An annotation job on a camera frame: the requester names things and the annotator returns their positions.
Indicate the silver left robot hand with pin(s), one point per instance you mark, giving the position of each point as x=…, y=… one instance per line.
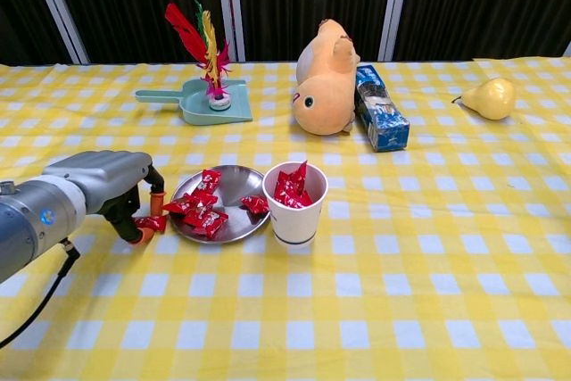
x=102, y=176

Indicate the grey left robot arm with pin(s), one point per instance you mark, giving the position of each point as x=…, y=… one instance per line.
x=31, y=225

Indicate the white paper cup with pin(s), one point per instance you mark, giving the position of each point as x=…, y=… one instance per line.
x=294, y=229

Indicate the teal plastic dustpan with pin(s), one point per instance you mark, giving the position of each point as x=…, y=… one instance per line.
x=196, y=109

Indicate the round steel plate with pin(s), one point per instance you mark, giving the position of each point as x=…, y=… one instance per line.
x=236, y=189

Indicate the yellow plush toy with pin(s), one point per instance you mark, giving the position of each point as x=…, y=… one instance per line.
x=325, y=104

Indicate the blue cookie box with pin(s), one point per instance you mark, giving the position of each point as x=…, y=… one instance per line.
x=383, y=126

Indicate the yellow pear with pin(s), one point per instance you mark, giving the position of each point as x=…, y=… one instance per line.
x=490, y=100

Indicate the white metal frame post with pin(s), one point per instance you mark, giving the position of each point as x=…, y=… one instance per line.
x=395, y=6
x=58, y=8
x=232, y=6
x=568, y=50

